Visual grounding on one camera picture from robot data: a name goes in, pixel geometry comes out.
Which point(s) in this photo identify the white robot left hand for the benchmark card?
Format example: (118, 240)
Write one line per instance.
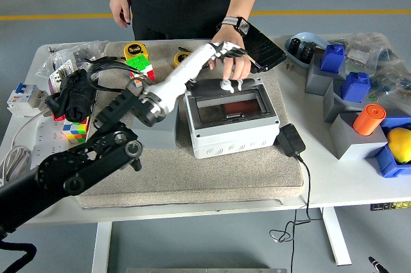
(180, 74)

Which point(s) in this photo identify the person's left hand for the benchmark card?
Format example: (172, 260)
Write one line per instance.
(239, 67)

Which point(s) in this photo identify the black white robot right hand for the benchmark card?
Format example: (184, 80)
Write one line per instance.
(377, 265)

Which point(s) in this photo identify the person's right hand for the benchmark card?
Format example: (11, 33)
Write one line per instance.
(120, 6)

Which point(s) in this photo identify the orange cylindrical battery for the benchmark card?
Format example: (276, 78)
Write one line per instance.
(241, 107)
(369, 122)

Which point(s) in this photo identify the grey transparent box lid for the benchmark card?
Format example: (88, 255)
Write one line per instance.
(266, 106)

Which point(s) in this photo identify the white plastic junction box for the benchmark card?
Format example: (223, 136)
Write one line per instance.
(237, 143)

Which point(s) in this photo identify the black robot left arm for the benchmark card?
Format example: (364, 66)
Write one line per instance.
(64, 173)

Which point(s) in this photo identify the black flat case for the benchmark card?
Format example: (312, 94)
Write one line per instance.
(265, 49)

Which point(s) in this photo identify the large colourful puzzle cube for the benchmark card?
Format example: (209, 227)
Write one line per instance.
(139, 67)

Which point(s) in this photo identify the black wrist watch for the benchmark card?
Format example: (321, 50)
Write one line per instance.
(239, 24)

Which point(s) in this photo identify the yellow tape measure black label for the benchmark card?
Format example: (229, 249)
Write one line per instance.
(135, 49)

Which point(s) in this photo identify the white table leg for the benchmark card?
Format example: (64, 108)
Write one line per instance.
(337, 237)
(102, 247)

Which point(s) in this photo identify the small metal pin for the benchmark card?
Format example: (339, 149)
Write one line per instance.
(289, 66)

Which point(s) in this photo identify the black table control panel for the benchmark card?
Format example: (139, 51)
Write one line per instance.
(390, 206)

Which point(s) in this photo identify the small black component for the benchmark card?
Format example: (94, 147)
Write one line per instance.
(307, 52)
(295, 45)

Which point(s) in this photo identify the grey block with round hole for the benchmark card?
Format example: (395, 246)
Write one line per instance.
(160, 133)

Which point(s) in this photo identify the clear bag with hardware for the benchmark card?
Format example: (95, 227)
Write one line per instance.
(64, 54)

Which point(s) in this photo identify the grey plastic block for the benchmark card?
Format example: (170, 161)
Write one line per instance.
(350, 143)
(334, 109)
(316, 82)

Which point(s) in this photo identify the light blue bowl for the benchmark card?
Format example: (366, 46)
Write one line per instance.
(316, 40)

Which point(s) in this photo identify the black power adapter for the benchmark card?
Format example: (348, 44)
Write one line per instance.
(291, 140)

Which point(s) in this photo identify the purple white packaged part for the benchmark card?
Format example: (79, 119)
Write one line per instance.
(59, 75)

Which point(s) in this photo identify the blue plastic block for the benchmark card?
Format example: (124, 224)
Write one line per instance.
(354, 88)
(332, 59)

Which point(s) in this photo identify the grey-brown mat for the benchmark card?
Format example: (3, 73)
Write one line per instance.
(192, 173)

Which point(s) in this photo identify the black cloth bundle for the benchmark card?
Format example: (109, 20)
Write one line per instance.
(74, 96)

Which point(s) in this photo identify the blue storage bin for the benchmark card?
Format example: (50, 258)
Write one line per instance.
(388, 163)

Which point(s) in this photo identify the small colourful puzzle cube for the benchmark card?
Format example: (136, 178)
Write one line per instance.
(75, 130)

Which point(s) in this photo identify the yellow lemon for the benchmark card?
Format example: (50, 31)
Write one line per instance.
(399, 144)

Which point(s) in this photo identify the small red object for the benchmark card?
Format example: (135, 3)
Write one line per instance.
(57, 117)

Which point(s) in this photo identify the white blue circuit breaker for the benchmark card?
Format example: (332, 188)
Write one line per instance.
(24, 94)

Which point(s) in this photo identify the clear bag of parts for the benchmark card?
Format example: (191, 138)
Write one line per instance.
(369, 45)
(395, 74)

